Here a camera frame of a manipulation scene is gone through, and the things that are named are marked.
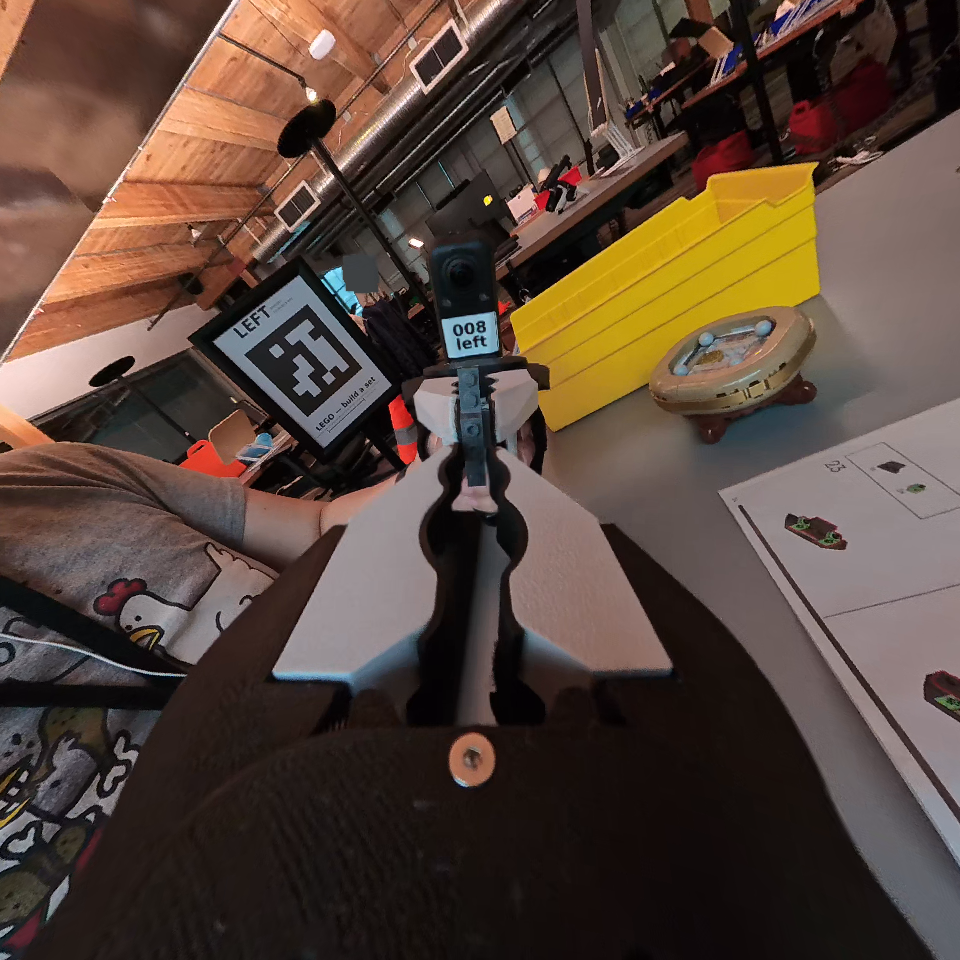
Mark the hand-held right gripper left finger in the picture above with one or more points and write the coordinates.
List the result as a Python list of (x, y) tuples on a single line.
[(360, 600)]

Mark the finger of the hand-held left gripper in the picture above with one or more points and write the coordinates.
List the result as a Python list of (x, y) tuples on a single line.
[(517, 409), (433, 409)]

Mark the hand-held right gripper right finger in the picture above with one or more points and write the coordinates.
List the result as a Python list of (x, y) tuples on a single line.
[(585, 600)]

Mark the long studded toy brick plate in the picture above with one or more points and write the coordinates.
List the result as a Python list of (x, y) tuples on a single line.
[(474, 431)]

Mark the person's left forearm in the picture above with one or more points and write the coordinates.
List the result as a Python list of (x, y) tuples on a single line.
[(300, 521)]

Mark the grey desk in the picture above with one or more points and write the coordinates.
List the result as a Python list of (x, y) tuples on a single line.
[(645, 495)]

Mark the person's left hand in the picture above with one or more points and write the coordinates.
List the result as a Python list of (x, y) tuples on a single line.
[(480, 501)]

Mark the orange traffic cone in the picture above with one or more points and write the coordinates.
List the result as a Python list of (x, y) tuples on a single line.
[(405, 439)]

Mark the black monitor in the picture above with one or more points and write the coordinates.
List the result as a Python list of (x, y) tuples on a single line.
[(469, 202)]

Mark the black and white tool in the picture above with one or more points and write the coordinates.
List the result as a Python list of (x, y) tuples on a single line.
[(559, 191)]

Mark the black framed marker sign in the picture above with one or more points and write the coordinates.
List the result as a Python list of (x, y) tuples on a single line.
[(300, 360)]

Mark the grey background table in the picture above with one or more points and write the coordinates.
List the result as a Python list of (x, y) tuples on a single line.
[(600, 191)]

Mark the white air vent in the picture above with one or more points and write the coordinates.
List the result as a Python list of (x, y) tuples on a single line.
[(296, 204), (439, 56)]

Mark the yellow plastic bin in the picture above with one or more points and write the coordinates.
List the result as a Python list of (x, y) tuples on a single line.
[(675, 300)]

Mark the beige document stand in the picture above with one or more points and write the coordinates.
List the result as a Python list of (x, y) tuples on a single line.
[(232, 433)]

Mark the orange bag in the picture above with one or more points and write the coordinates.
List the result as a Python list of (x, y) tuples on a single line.
[(206, 457)]

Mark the black pole with disc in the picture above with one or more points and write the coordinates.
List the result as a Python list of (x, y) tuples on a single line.
[(112, 371), (307, 127)]

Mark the tan round brick model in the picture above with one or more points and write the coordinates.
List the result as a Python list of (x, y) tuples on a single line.
[(750, 382)]

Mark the tall black panel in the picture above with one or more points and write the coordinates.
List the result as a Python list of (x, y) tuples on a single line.
[(600, 75)]

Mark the white ceiling device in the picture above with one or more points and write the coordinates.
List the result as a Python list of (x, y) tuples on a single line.
[(322, 42)]

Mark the red bag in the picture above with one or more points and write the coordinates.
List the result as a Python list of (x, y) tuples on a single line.
[(724, 159), (814, 124)]

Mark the open building instruction booklet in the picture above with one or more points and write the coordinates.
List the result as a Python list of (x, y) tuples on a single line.
[(885, 585)]

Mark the black pole with round base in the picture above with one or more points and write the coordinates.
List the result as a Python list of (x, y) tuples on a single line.
[(761, 82)]

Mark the silver ceiling duct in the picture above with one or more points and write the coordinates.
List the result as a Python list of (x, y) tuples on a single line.
[(420, 97)]

